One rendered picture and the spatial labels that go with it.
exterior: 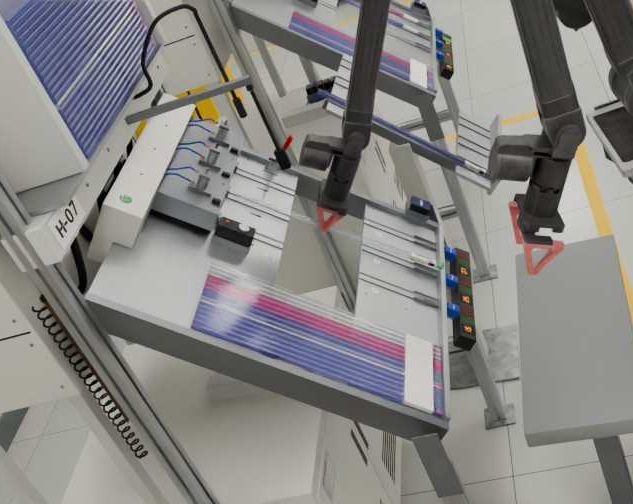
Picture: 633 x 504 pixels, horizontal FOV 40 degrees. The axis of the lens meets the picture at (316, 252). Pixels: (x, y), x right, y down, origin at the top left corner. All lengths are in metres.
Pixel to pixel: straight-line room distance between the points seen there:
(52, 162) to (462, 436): 1.57
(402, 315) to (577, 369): 0.38
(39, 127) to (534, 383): 1.10
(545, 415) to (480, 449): 0.83
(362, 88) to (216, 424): 0.86
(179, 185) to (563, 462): 1.32
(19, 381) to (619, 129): 1.24
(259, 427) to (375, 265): 0.46
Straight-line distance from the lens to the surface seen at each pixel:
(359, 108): 1.83
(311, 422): 1.99
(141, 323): 1.60
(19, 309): 1.66
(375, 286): 1.93
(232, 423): 2.10
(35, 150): 1.58
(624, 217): 3.34
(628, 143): 1.71
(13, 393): 1.82
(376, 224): 2.12
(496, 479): 2.56
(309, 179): 2.16
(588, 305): 2.05
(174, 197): 1.81
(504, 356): 2.87
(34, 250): 1.51
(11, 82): 1.54
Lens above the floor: 1.91
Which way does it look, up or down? 31 degrees down
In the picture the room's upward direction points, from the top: 25 degrees counter-clockwise
